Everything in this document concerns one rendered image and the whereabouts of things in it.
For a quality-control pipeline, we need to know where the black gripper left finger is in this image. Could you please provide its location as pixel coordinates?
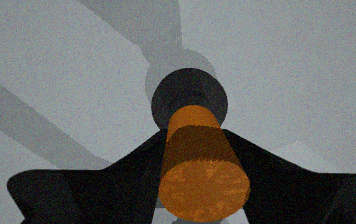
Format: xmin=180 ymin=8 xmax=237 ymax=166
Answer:
xmin=7 ymin=128 xmax=168 ymax=224

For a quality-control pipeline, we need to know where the orange knob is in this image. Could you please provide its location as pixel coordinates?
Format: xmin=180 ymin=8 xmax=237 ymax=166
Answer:
xmin=158 ymin=105 xmax=251 ymax=222

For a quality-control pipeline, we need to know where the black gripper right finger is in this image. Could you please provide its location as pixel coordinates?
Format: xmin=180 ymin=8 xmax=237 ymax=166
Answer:
xmin=222 ymin=129 xmax=356 ymax=224

